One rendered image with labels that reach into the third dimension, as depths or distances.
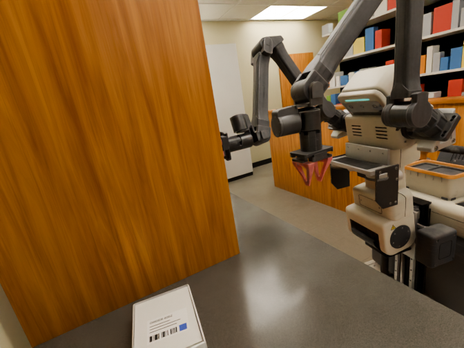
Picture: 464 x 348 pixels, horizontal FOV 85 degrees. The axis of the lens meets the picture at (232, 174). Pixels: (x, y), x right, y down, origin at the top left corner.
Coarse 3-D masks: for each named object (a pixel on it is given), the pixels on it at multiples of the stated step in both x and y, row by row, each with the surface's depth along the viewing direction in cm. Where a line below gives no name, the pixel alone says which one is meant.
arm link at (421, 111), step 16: (400, 0) 67; (416, 0) 66; (400, 16) 68; (416, 16) 67; (400, 32) 69; (416, 32) 68; (400, 48) 70; (416, 48) 69; (400, 64) 71; (416, 64) 70; (400, 80) 72; (416, 80) 71; (400, 96) 73; (416, 96) 69; (384, 112) 78; (416, 112) 70
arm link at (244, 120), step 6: (240, 114) 93; (246, 114) 95; (234, 120) 93; (240, 120) 93; (246, 120) 95; (234, 126) 93; (240, 126) 93; (246, 126) 94; (252, 126) 95; (234, 132) 94; (252, 132) 95; (258, 132) 94; (264, 132) 94; (258, 138) 93; (264, 138) 94
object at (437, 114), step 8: (432, 112) 74; (440, 112) 75; (432, 120) 74; (440, 120) 74; (448, 120) 75; (456, 120) 73; (416, 128) 78; (424, 128) 77; (432, 128) 75; (440, 128) 75; (448, 128) 74; (416, 136) 82; (424, 136) 79; (432, 136) 77; (440, 136) 75; (448, 136) 74
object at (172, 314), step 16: (176, 288) 55; (144, 304) 52; (160, 304) 52; (176, 304) 51; (192, 304) 50; (144, 320) 48; (160, 320) 48; (176, 320) 47; (192, 320) 46; (144, 336) 45; (160, 336) 44; (176, 336) 44; (192, 336) 43
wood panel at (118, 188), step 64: (0, 0) 40; (64, 0) 43; (128, 0) 48; (192, 0) 53; (0, 64) 41; (64, 64) 45; (128, 64) 50; (192, 64) 55; (0, 128) 43; (64, 128) 47; (128, 128) 52; (192, 128) 58; (0, 192) 44; (64, 192) 49; (128, 192) 54; (192, 192) 61; (0, 256) 46; (64, 256) 51; (128, 256) 57; (192, 256) 64; (64, 320) 53
